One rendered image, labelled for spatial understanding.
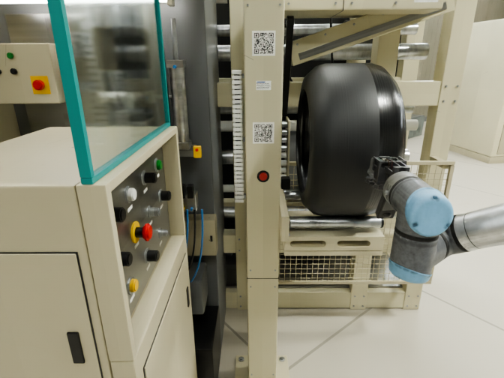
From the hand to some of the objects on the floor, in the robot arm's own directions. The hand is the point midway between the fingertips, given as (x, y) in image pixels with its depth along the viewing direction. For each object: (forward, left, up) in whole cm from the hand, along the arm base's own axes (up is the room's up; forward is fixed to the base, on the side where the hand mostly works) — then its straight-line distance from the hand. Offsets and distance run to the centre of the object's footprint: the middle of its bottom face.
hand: (373, 172), depth 105 cm
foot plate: (+32, +11, -117) cm, 122 cm away
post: (+32, +11, -117) cm, 122 cm away
